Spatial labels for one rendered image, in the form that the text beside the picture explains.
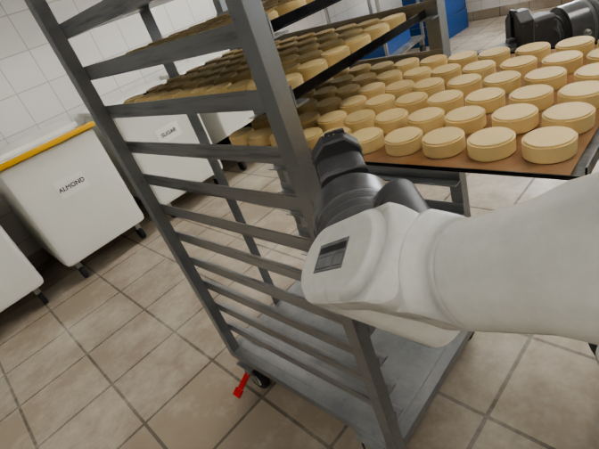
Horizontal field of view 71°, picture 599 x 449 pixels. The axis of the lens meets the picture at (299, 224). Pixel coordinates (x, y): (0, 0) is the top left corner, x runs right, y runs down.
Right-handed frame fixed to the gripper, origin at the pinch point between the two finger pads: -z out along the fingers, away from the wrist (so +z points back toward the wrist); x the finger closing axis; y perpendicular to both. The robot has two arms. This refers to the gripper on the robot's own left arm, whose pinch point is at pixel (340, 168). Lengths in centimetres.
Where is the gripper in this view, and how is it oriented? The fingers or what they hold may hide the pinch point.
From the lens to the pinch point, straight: 53.7
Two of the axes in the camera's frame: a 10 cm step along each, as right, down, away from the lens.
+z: 0.6, 5.1, -8.6
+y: -9.5, 2.8, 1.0
